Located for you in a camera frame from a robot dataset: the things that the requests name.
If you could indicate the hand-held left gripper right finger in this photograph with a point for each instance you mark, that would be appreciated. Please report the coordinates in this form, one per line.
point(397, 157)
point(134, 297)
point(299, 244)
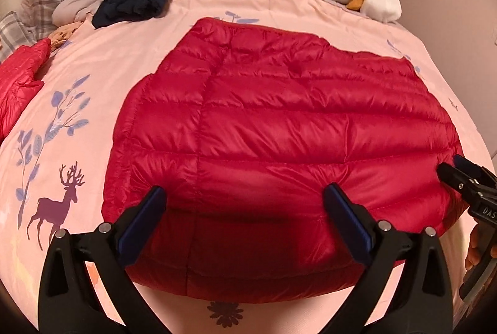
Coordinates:
point(345, 215)

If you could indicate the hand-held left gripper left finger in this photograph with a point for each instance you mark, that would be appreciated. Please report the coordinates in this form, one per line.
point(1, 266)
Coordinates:
point(143, 219)

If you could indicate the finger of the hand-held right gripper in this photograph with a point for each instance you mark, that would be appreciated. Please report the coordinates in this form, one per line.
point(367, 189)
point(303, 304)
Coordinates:
point(468, 166)
point(456, 180)

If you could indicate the red down jacket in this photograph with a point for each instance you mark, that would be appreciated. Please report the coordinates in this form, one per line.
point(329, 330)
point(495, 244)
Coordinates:
point(279, 116)

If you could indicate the person's right hand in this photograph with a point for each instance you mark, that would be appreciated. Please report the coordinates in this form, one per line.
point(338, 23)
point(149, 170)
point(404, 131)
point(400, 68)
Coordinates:
point(474, 246)

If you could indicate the pink printed bedspread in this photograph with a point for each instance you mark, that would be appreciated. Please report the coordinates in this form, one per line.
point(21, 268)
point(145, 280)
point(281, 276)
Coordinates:
point(124, 47)

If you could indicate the small red quilted garment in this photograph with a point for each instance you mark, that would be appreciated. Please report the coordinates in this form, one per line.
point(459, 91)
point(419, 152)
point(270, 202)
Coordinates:
point(19, 81)

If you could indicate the small orange-pink cloth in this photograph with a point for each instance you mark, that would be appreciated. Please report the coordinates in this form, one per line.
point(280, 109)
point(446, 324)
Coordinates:
point(64, 34)

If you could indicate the beige crumpled cloth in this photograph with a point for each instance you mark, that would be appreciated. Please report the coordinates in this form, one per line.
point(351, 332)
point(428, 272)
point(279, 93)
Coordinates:
point(75, 10)

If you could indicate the small plaid pillow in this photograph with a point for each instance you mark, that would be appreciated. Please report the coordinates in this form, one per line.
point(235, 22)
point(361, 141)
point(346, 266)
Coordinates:
point(13, 35)

